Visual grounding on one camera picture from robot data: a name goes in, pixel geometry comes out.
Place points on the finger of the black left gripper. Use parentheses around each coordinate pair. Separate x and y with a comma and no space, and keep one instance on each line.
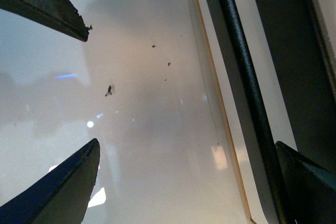
(59,15)

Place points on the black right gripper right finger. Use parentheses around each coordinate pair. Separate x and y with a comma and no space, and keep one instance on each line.
(310,187)

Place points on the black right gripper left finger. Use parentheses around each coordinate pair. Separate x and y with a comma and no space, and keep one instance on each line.
(62,195)

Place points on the black table leg frame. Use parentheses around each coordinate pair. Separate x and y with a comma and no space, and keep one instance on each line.
(298,53)

